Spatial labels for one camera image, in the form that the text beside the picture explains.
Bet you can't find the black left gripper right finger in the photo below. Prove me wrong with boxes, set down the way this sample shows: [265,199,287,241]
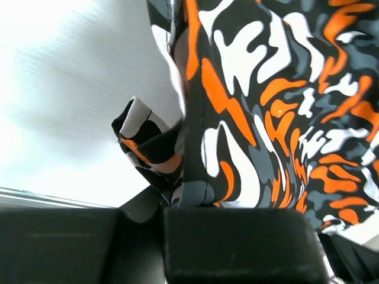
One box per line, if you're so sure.
[163,208,327,283]

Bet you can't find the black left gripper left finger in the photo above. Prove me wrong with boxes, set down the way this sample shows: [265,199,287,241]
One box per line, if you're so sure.
[1,188,166,283]

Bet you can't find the orange camouflage shorts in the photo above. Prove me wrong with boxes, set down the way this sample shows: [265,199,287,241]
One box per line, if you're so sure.
[112,1,378,234]

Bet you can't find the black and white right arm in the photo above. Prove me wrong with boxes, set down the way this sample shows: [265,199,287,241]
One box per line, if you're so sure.
[318,234,378,283]

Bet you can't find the aluminium table edge rail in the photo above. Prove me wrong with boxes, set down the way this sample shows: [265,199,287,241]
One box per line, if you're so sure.
[1,188,107,209]

